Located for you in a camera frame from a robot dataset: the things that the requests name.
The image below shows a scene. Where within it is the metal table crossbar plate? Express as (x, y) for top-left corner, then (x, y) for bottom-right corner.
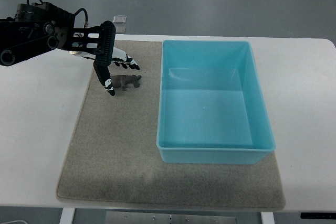
(105, 211), (237, 224)

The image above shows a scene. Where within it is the blue plastic box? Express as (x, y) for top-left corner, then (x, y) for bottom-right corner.
(156, 40), (276, 165)

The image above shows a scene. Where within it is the upper metal floor plate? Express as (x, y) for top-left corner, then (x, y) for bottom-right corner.
(112, 15), (127, 24)

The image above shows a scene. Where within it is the white table leg left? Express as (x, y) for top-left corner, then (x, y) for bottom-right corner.
(59, 208), (76, 224)

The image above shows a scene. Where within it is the brown toy hippo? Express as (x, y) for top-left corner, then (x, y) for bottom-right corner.
(111, 75), (142, 91)

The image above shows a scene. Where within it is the black table control panel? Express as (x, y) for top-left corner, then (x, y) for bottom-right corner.
(300, 212), (336, 220)

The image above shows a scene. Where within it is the grey felt mat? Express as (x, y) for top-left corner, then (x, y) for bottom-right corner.
(56, 41), (286, 211)

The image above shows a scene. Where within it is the white table leg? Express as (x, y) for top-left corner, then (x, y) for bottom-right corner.
(59, 208), (76, 224)
(260, 212), (275, 224)

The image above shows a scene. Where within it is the metal floor plate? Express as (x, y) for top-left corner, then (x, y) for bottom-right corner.
(115, 25), (126, 34)
(112, 15), (127, 24)

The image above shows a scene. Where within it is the lower metal floor plate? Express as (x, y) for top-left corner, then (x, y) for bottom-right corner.
(115, 25), (126, 34)

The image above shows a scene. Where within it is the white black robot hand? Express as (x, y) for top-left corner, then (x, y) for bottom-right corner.
(66, 21), (140, 96)

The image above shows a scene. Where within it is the white table leg right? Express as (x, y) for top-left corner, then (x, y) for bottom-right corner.
(260, 212), (275, 224)

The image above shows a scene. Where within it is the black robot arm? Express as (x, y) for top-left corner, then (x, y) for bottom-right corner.
(1, 0), (103, 67)

